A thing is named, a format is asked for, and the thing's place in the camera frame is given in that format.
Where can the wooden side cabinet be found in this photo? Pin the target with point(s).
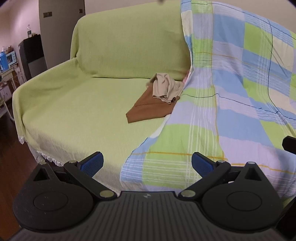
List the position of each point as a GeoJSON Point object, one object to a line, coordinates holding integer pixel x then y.
{"type": "Point", "coordinates": [8, 81]}

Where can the blue thermos jug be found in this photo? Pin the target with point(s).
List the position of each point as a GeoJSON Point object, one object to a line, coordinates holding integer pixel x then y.
{"type": "Point", "coordinates": [3, 61]}

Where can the beige garment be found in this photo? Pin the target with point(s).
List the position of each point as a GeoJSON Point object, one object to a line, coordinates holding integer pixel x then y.
{"type": "Point", "coordinates": [165, 88]}

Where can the plaid blanket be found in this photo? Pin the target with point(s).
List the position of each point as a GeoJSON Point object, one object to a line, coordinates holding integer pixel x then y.
{"type": "Point", "coordinates": [231, 69]}

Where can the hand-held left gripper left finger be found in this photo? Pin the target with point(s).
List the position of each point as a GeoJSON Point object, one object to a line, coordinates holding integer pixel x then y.
{"type": "Point", "coordinates": [92, 162]}

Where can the green covered sofa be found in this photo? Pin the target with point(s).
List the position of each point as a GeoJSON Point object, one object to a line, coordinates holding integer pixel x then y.
{"type": "Point", "coordinates": [81, 104]}

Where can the black refrigerator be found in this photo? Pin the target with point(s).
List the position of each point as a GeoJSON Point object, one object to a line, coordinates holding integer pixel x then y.
{"type": "Point", "coordinates": [32, 58]}

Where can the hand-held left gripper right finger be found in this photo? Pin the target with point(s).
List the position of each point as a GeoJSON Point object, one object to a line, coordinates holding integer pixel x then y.
{"type": "Point", "coordinates": [200, 164]}

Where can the light blue microwave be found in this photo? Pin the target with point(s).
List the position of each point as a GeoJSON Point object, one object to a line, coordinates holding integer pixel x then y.
{"type": "Point", "coordinates": [11, 58]}

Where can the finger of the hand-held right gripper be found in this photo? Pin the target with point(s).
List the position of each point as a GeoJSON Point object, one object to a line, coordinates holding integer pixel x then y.
{"type": "Point", "coordinates": [290, 144]}

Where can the brown folded cloth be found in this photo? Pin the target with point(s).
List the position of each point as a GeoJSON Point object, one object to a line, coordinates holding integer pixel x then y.
{"type": "Point", "coordinates": [148, 109]}

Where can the clear plastic bottle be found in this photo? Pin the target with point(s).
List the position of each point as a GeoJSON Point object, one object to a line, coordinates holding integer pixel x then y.
{"type": "Point", "coordinates": [29, 31]}

